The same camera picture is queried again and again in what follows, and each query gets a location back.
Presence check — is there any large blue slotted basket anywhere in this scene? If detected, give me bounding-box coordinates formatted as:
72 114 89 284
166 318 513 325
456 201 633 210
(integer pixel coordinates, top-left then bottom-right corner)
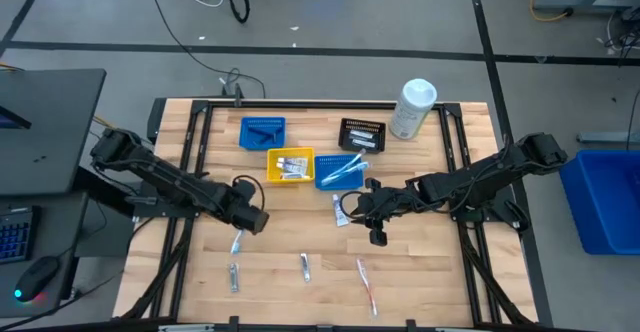
314 153 367 192

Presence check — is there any grey metal stand foot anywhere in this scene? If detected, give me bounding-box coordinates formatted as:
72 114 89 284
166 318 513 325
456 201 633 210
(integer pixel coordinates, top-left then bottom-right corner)
575 130 640 146

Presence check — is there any backlit black keyboard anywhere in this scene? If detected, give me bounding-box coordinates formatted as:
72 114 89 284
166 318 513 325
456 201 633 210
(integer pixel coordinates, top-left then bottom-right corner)
0 205 36 266

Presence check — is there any clear packaged toothbrush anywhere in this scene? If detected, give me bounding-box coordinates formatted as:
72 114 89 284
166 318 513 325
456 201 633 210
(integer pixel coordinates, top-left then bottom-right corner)
329 160 371 183
319 149 368 187

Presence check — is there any tangled floor cable bundle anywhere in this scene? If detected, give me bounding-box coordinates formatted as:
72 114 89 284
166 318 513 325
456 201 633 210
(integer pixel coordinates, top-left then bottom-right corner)
594 6 640 58

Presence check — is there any black computer mouse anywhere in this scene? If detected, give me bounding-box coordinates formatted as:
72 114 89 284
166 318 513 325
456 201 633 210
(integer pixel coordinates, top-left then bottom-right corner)
13 255 62 304

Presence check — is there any blue white packaged toothbrush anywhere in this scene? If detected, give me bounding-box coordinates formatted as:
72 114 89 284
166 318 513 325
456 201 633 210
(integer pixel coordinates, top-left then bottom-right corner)
229 228 246 256

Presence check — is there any white wipes canister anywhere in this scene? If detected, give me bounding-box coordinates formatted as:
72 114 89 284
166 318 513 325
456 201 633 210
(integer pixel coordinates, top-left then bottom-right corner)
388 77 439 141

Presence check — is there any black monitor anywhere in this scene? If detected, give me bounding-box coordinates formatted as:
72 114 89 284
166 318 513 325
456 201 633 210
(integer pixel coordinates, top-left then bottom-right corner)
0 68 108 197

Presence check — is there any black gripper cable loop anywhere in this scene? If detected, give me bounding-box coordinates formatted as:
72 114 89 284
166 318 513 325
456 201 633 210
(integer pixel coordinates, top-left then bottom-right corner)
232 174 267 211
339 190 369 221

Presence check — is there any black slotted plastic basket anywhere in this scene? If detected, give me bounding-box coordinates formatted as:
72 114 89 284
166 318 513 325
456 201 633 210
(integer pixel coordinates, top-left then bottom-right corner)
337 117 387 154

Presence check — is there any black coiled floor cable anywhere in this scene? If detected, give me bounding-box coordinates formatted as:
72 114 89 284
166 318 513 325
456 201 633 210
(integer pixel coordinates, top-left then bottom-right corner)
228 0 251 25

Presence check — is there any red white packaged toothbrush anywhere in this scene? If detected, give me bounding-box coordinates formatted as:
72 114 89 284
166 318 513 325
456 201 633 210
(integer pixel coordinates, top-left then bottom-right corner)
355 257 379 318

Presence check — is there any small blue slotted basket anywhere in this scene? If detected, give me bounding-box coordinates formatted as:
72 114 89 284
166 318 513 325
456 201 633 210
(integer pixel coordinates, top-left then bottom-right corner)
238 116 287 152

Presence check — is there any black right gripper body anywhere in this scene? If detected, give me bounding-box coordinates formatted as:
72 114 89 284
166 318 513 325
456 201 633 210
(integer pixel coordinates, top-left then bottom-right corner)
352 176 419 228

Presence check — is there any yellow slotted plastic basket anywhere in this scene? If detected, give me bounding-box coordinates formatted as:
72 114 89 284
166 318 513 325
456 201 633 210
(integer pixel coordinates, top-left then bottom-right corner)
266 146 316 185

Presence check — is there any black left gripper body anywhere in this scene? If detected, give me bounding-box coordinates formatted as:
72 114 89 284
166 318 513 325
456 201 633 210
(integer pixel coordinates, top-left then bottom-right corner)
222 186 271 237

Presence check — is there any large blue plastic bin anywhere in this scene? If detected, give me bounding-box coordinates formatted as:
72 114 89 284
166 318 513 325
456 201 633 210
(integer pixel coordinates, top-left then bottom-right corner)
558 149 640 256

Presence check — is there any long black floor cable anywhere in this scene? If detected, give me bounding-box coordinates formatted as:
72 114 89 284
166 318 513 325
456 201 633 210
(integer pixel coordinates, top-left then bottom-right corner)
145 0 268 99

